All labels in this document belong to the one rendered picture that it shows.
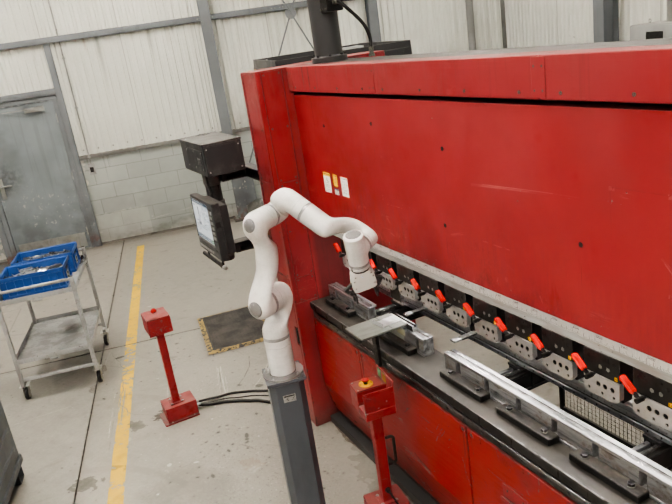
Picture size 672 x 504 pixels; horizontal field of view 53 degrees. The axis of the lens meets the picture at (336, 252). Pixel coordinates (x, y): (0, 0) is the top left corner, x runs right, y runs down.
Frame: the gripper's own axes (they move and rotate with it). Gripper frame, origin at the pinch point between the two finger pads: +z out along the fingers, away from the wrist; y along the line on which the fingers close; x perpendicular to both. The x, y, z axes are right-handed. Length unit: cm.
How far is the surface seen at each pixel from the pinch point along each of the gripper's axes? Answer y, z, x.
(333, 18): 48, -73, 135
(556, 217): 57, -45, -51
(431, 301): 32.4, 26.8, 12.1
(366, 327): 7, 54, 42
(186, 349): -105, 204, 266
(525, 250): 51, -26, -40
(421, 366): 21, 60, 9
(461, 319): 36.5, 22.7, -10.2
